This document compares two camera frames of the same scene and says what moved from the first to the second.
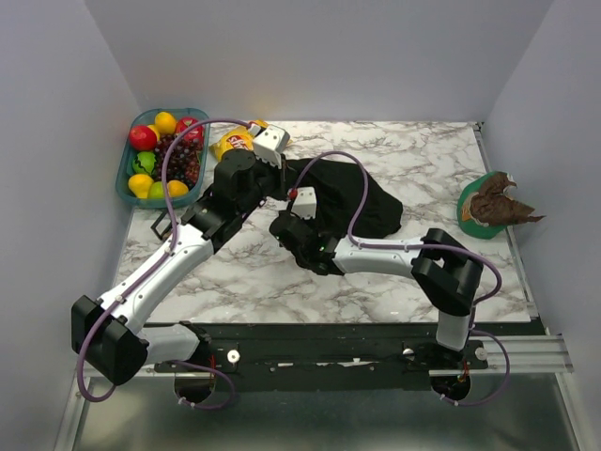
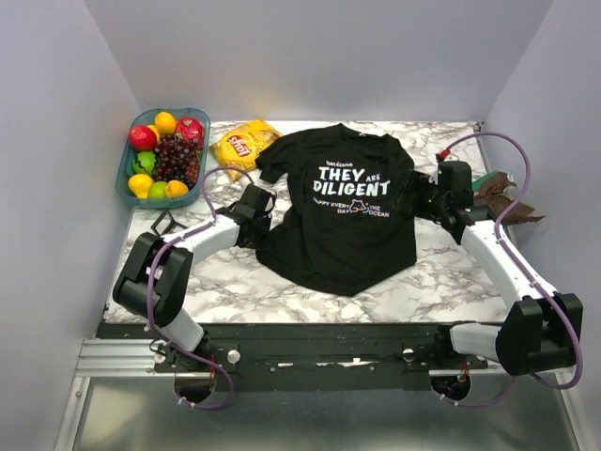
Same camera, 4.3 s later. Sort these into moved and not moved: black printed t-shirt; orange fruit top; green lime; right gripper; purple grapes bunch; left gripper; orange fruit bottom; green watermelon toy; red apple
Moved: right gripper; black printed t-shirt; left gripper
Not moved: green watermelon toy; orange fruit bottom; green lime; purple grapes bunch; red apple; orange fruit top
